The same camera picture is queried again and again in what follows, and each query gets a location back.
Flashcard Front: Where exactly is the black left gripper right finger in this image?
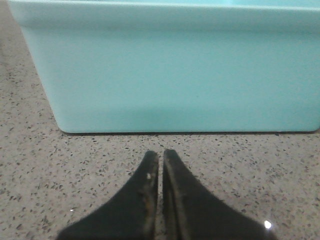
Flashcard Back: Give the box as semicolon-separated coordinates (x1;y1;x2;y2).
162;149;277;240

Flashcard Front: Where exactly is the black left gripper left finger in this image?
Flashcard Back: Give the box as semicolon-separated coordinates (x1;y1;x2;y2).
57;150;159;240

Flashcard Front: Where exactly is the light blue plastic box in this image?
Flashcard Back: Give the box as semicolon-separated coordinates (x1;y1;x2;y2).
8;0;320;133

